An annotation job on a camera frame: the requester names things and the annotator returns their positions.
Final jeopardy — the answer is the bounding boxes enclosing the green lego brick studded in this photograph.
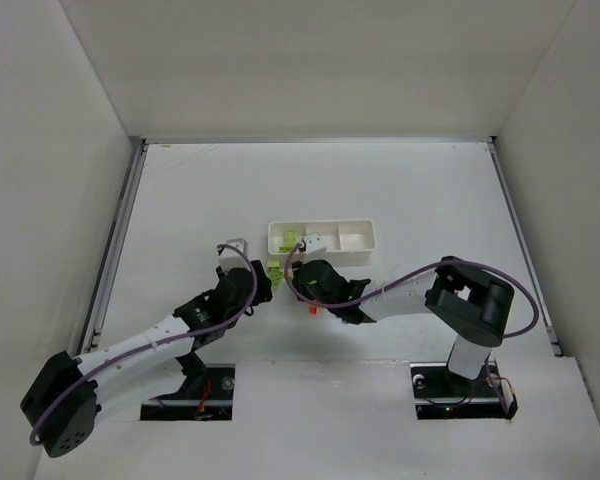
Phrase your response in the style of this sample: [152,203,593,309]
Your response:
[268,268,283,290]

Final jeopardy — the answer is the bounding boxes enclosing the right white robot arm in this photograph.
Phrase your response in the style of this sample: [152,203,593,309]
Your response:
[285,256,514,381]

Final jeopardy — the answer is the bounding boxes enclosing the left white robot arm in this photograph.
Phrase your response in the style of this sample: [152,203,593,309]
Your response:
[20,260,272,458]

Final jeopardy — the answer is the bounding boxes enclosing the white three-compartment tray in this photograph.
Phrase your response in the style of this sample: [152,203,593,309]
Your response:
[267,219,376,264]

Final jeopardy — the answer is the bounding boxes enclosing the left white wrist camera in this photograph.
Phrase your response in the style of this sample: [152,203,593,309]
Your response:
[217,238,249,273]

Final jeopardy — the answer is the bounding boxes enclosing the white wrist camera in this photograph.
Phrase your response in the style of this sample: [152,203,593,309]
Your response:
[217,238,249,273]
[300,232,328,256]

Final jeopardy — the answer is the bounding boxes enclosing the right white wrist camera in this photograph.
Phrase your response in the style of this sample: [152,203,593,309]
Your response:
[300,232,328,256]

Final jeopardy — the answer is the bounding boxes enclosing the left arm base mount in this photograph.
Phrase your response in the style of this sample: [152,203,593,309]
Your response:
[139,352,236,422]

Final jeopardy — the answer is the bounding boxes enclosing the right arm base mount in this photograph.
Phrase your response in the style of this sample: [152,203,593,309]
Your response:
[410,360,519,421]

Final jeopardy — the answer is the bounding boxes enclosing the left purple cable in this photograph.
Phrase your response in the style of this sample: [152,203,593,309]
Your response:
[28,242,260,446]

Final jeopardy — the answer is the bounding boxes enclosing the purple cable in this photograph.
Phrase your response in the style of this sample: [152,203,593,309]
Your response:
[284,245,540,341]
[28,242,260,446]

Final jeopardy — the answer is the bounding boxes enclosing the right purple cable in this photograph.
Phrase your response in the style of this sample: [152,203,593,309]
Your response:
[284,245,540,341]

